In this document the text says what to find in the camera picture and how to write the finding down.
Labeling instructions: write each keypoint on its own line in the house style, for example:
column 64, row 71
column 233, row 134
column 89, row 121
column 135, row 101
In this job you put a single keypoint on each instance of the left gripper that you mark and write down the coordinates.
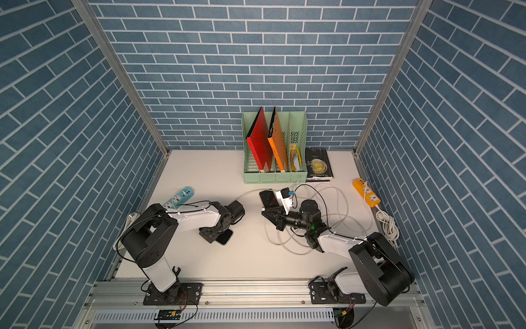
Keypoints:
column 210, row 235

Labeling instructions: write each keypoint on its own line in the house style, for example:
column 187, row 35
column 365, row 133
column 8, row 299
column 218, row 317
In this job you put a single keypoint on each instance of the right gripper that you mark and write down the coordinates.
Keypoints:
column 280, row 221

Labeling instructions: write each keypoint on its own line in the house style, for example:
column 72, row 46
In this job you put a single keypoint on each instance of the phone with light blue case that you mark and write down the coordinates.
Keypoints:
column 224, row 237

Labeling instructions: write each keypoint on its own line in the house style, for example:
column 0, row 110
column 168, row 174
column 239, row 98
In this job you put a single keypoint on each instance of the phone with pink case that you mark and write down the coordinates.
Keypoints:
column 269, row 198

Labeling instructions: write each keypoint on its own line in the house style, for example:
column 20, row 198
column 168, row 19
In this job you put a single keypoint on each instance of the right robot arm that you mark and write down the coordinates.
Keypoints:
column 383, row 272

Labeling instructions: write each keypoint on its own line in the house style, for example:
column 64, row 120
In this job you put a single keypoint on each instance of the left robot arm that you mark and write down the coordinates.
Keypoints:
column 148, row 237

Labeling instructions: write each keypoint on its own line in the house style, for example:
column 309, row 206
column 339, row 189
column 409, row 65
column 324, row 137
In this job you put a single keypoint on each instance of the black book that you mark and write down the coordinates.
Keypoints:
column 318, row 165

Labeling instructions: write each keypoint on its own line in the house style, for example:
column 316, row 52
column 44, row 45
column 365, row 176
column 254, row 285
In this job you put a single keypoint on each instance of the teal power strip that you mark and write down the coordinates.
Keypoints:
column 180, row 198

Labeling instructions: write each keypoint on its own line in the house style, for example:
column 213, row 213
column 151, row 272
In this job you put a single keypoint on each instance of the yellow item in organizer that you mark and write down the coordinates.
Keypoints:
column 295, row 158

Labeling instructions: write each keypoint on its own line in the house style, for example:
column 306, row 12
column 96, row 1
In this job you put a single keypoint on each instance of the orange power strip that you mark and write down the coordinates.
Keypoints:
column 370, row 197

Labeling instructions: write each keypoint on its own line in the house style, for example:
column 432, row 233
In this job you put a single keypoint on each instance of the red folder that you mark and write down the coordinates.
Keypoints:
column 257, row 141

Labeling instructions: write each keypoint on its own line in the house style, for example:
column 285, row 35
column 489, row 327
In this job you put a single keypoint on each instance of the orange folder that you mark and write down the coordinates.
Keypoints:
column 276, row 141

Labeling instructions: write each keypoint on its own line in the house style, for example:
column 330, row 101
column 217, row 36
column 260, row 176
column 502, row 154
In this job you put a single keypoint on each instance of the green file organizer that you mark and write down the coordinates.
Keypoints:
column 294, row 129

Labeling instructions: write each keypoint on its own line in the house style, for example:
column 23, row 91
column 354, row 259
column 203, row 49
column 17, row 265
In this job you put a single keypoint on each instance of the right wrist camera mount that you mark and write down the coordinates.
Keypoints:
column 285, row 197

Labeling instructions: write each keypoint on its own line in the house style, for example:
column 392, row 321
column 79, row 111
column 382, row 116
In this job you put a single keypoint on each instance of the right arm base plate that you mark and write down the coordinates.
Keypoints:
column 327, row 293

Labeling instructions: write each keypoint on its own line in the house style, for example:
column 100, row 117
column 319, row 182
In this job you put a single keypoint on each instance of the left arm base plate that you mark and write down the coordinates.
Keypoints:
column 178, row 294

